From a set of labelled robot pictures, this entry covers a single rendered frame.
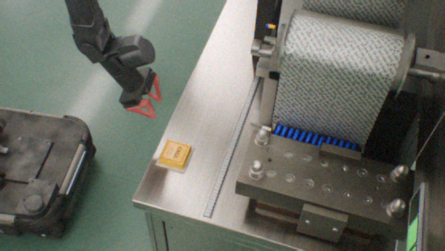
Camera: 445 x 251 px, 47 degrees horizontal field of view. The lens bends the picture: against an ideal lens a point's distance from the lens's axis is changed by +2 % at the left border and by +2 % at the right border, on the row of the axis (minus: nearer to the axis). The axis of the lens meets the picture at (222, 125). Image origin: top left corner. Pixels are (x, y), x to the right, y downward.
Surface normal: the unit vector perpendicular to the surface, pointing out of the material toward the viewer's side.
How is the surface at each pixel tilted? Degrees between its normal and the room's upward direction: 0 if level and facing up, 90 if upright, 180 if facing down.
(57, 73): 0
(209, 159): 0
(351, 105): 90
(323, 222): 90
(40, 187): 0
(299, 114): 90
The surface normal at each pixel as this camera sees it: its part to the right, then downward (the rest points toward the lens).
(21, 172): 0.03, -0.61
